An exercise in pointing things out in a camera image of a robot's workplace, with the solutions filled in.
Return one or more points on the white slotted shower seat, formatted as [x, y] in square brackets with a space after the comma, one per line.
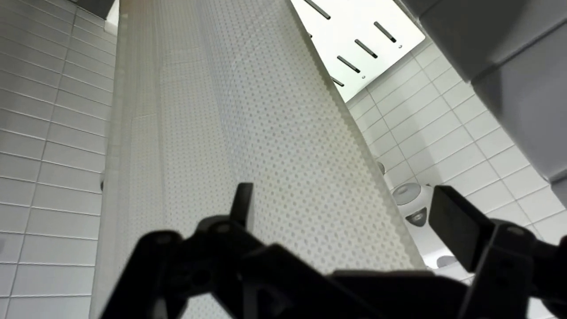
[343, 30]

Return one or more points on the white dotted shower curtain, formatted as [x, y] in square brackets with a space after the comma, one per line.
[267, 131]

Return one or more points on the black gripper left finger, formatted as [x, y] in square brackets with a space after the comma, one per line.
[207, 260]

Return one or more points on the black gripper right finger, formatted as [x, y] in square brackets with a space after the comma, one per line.
[503, 267]

